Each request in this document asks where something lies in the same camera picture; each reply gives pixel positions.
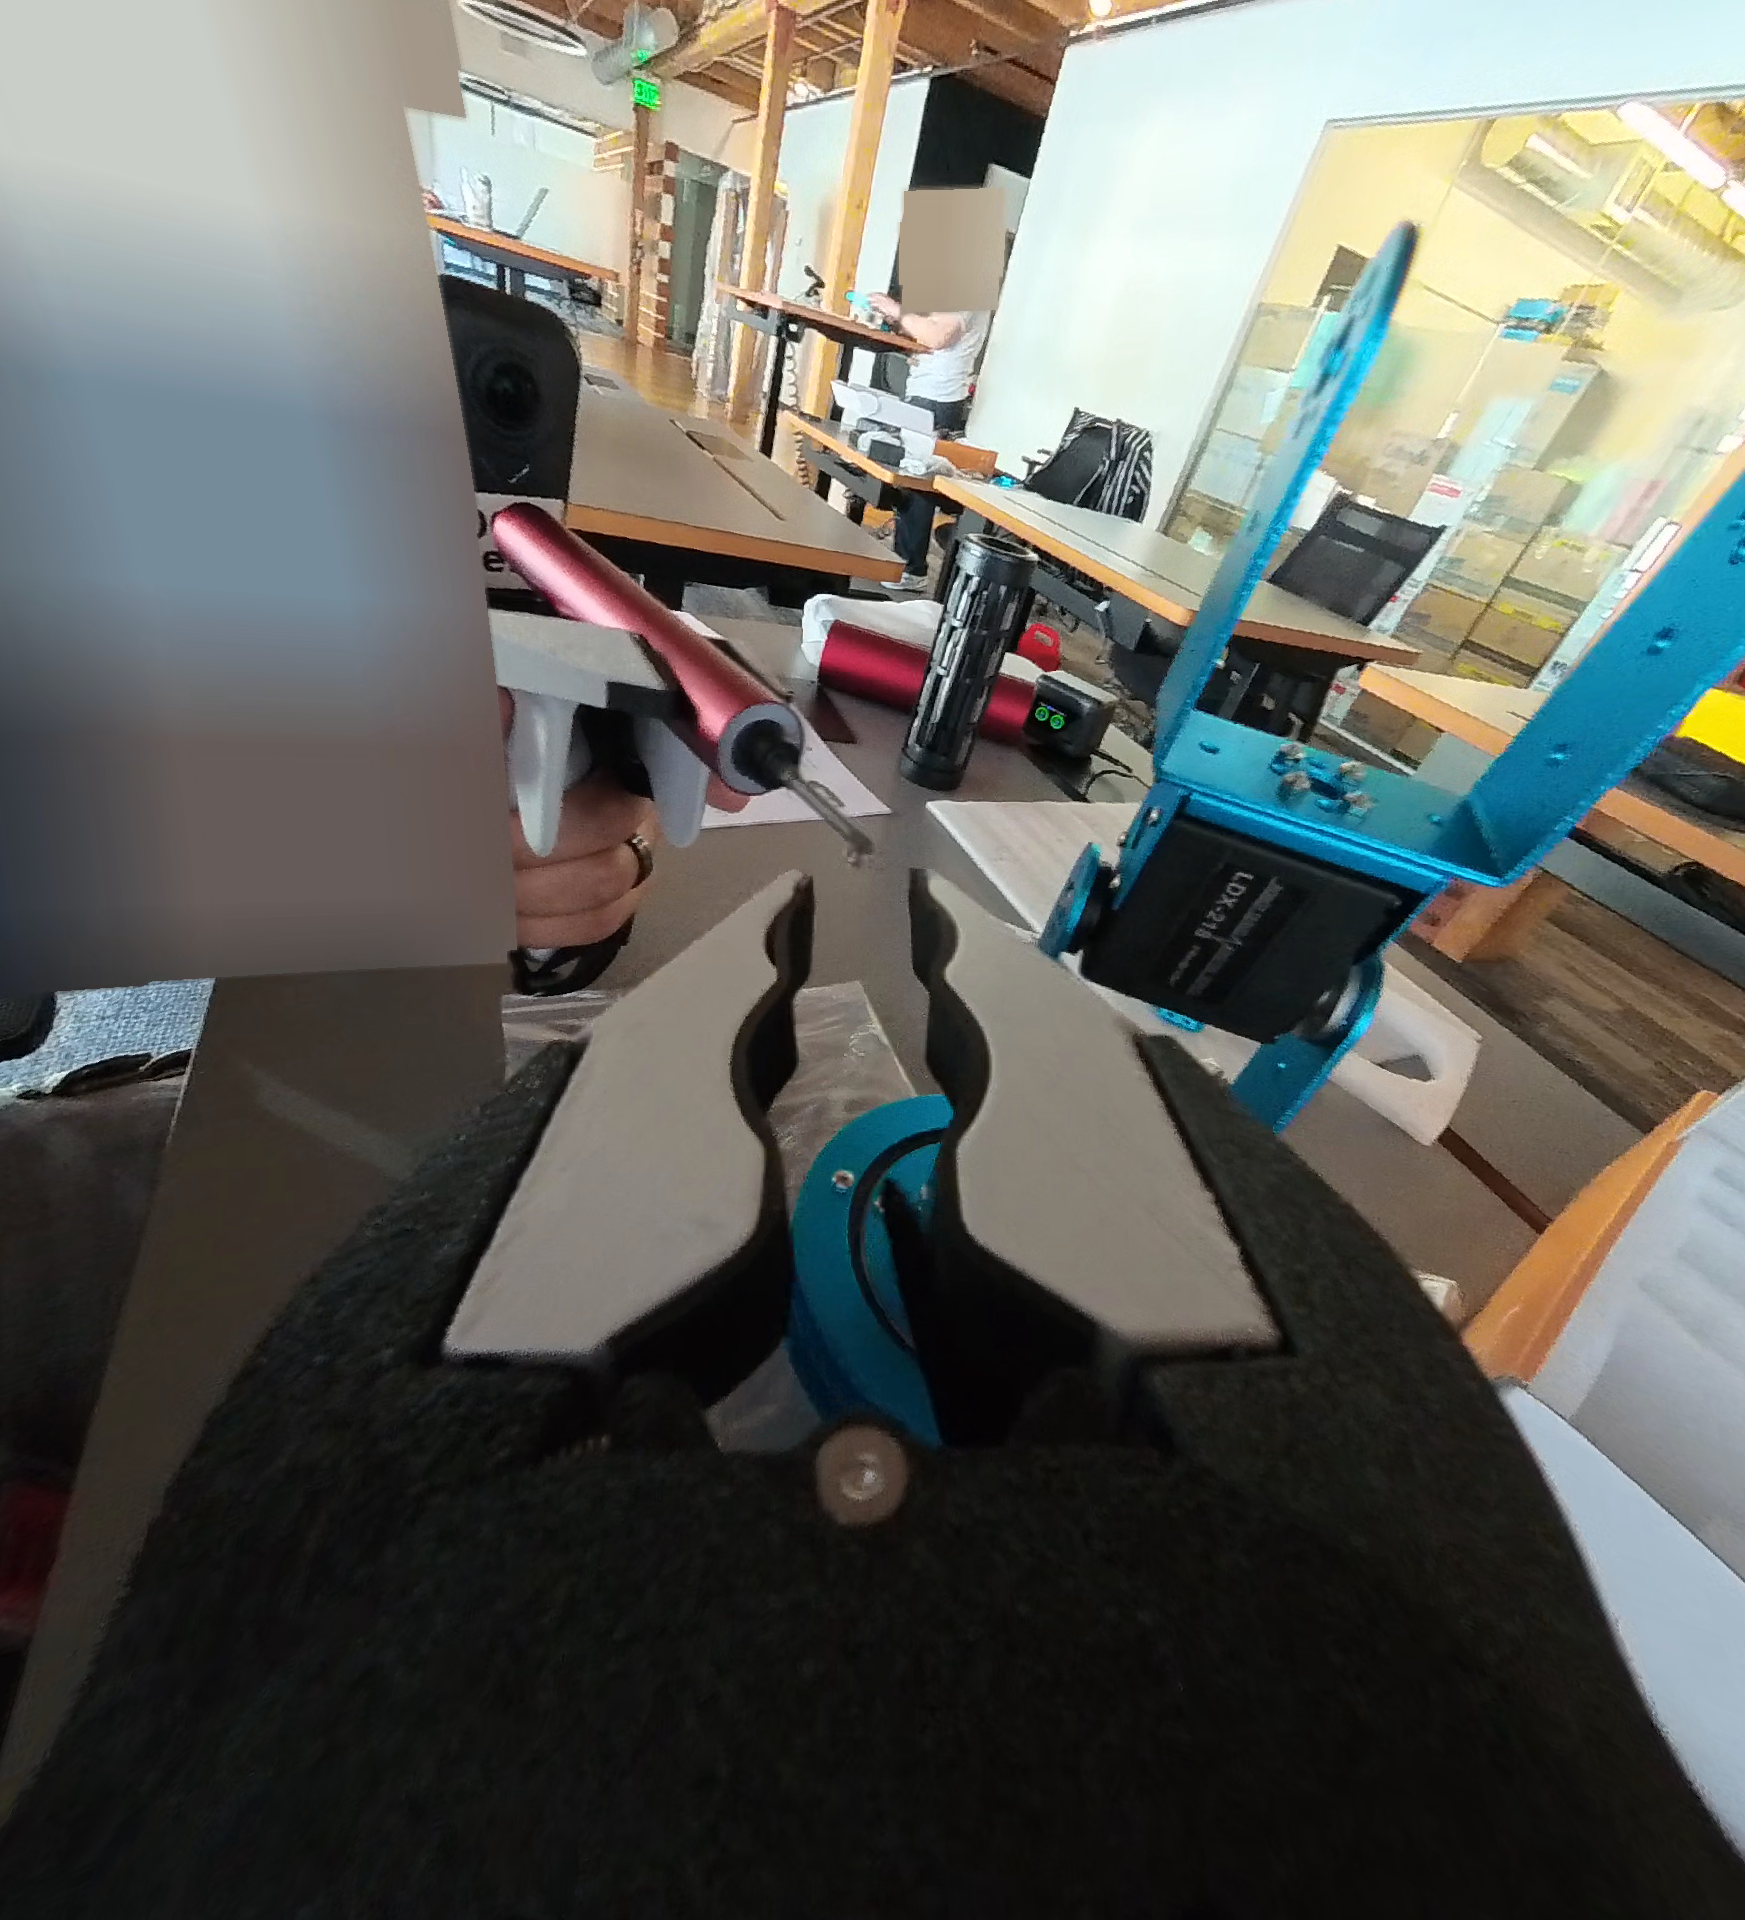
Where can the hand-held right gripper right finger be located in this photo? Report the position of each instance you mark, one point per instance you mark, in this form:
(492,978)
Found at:
(1082,1185)

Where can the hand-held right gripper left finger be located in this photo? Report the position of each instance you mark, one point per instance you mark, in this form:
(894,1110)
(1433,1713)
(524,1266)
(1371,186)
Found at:
(617,1200)

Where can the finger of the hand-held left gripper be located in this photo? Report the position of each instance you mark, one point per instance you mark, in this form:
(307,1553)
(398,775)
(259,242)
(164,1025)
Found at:
(707,648)
(572,660)

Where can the red electric screwdriver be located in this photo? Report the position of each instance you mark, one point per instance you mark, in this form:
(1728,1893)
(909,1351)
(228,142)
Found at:
(617,615)

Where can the blue toy robot arm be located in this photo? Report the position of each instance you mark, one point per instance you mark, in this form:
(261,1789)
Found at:
(1262,780)

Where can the wooden standing desk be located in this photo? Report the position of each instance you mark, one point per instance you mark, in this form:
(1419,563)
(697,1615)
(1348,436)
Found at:
(796,309)

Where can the person's left hand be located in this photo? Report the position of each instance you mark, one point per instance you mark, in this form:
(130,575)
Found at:
(580,894)

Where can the wooden edged office table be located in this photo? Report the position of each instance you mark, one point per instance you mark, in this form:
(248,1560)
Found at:
(1111,555)
(692,482)
(1637,824)

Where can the red cylinder case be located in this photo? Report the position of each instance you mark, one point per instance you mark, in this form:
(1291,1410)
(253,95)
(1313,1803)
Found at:
(886,664)

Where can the black perforated cylinder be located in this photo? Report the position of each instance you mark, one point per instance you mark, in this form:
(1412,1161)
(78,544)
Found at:
(969,660)

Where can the black servo motor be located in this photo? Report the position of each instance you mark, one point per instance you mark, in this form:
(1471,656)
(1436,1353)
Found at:
(1008,855)

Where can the small black device green lights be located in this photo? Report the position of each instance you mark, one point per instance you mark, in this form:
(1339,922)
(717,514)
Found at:
(1067,717)

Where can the black backpack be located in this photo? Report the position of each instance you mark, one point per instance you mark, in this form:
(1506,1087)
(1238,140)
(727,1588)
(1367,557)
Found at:
(1097,466)

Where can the orange and white cardboard box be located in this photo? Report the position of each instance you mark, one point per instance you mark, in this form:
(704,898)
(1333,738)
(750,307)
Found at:
(1577,1246)

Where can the black mesh office chair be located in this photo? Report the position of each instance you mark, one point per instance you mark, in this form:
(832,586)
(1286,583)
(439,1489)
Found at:
(1360,555)

